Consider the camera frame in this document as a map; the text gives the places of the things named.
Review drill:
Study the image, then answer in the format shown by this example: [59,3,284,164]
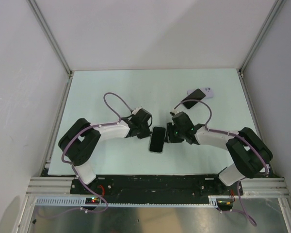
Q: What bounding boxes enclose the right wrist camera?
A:
[169,109,184,117]

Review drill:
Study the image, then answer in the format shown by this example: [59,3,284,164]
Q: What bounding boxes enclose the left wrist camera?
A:
[131,106,142,115]

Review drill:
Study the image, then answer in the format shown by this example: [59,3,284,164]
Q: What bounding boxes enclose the clear phone case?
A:
[148,126,166,154]

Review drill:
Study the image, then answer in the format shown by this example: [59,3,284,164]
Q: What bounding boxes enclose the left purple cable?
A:
[61,92,134,185]

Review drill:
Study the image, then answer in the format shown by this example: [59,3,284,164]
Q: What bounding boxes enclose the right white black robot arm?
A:
[166,110,273,195]

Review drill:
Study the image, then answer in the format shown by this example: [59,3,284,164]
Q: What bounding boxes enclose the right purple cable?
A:
[173,100,270,174]

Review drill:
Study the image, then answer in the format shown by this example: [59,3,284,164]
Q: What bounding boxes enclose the left aluminium frame post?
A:
[26,0,73,78]

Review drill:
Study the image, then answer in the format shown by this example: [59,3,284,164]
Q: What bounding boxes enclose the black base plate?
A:
[70,175,243,203]

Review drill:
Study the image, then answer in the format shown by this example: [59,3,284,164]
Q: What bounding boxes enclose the aluminium frame post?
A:
[238,0,286,77]
[26,0,73,78]

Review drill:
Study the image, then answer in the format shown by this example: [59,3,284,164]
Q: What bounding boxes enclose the black screen phone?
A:
[149,126,166,153]
[181,89,206,109]

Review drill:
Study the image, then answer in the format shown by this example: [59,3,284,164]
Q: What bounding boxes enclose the aluminium front rail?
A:
[27,177,290,198]

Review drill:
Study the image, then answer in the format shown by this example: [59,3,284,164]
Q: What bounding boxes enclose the purple phone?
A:
[187,87,214,99]

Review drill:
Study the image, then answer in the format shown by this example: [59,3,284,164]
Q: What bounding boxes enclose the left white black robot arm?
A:
[58,107,152,194]

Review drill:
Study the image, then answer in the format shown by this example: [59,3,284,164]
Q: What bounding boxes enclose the purple cable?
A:
[61,92,134,185]
[173,100,270,174]

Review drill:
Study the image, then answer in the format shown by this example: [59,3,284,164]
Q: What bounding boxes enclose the right aluminium frame post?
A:
[238,0,286,77]

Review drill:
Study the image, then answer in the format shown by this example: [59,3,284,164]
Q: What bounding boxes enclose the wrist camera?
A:
[169,109,184,117]
[131,106,142,115]

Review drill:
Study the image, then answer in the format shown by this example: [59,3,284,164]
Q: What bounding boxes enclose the white slotted cable duct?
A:
[35,196,218,208]

